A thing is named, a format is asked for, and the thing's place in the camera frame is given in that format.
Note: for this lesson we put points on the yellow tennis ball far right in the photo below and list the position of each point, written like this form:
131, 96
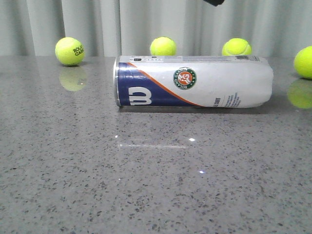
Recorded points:
303, 62

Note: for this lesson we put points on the white blue tennis ball can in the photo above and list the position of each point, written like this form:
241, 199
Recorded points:
192, 81

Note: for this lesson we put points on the yellow tennis ball far left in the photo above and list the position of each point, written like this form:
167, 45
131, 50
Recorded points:
69, 51

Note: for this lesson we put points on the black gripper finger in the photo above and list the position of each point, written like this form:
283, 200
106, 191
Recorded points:
214, 2

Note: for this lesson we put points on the grey pleated curtain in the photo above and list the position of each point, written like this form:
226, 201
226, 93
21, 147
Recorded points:
127, 27

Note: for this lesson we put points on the yellow tennis ball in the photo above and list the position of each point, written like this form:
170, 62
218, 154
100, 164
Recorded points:
69, 51
163, 46
236, 46
303, 62

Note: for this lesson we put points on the yellow tennis ball right centre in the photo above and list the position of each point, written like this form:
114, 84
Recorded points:
236, 46

